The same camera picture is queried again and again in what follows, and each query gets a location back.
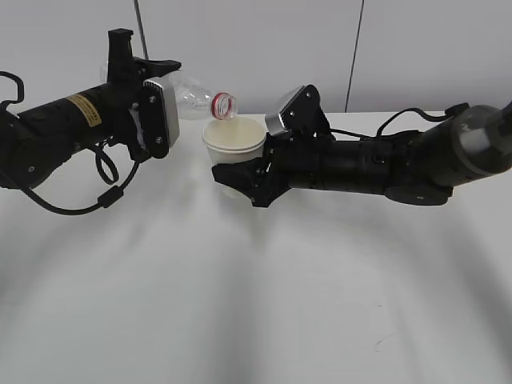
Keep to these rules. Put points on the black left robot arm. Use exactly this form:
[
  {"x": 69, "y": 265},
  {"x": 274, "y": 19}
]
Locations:
[{"x": 35, "y": 142}]

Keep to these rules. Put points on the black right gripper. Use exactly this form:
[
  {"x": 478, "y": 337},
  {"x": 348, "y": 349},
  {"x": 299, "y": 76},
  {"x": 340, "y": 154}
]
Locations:
[{"x": 297, "y": 163}]

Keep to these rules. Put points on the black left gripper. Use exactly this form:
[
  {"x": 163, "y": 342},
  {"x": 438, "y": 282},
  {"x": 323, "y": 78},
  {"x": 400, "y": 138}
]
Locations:
[{"x": 123, "y": 86}]

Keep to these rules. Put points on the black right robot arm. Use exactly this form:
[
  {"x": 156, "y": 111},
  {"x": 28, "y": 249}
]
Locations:
[{"x": 412, "y": 167}]

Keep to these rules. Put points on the white paper cup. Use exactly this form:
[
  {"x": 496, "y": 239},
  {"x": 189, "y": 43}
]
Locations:
[{"x": 231, "y": 141}]

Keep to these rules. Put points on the clear plastic water bottle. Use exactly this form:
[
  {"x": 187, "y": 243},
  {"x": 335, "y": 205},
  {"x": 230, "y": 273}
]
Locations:
[{"x": 196, "y": 103}]

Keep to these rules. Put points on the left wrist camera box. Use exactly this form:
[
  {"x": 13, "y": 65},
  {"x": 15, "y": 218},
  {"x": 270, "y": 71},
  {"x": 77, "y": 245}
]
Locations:
[{"x": 158, "y": 116}]

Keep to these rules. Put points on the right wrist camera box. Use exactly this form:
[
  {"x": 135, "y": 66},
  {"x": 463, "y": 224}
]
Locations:
[{"x": 299, "y": 114}]

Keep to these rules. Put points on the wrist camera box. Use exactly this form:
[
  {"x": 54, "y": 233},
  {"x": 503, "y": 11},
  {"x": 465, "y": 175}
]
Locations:
[
  {"x": 158, "y": 116},
  {"x": 299, "y": 114}
]

